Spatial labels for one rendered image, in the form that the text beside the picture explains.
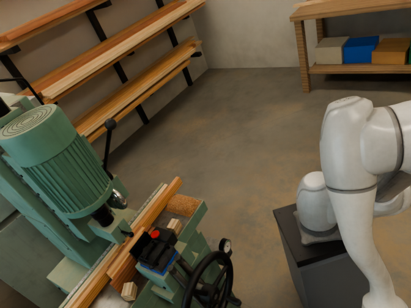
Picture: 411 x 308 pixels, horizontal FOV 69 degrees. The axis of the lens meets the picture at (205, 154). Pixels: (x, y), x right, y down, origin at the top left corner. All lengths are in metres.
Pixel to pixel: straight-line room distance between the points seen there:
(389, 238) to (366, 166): 1.53
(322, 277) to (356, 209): 0.76
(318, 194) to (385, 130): 0.58
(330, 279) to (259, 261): 0.72
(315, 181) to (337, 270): 0.41
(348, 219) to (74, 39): 3.27
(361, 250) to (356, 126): 0.28
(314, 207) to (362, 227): 0.49
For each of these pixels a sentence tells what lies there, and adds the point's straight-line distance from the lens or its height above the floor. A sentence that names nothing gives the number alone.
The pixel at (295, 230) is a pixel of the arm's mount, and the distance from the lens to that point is 1.39.
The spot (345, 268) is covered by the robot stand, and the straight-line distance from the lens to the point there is 1.43.
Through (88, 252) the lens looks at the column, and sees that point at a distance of 1.35.
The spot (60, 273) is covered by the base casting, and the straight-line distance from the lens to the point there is 1.54.
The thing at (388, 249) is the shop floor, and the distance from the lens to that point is 2.11.
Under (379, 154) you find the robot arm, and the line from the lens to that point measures 0.64.
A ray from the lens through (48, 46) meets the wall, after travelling 3.47.
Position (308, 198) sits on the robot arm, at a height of 0.87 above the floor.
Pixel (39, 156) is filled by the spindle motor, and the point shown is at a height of 1.44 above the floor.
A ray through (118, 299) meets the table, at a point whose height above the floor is 0.90.
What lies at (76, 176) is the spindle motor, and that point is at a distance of 0.92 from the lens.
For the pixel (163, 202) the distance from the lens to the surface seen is 1.29.
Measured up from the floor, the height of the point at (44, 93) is 1.10.
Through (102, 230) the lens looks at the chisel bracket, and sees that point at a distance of 1.12.
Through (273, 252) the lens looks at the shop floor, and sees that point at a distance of 2.10.
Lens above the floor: 1.75
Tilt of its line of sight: 35 degrees down
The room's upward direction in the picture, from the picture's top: 22 degrees counter-clockwise
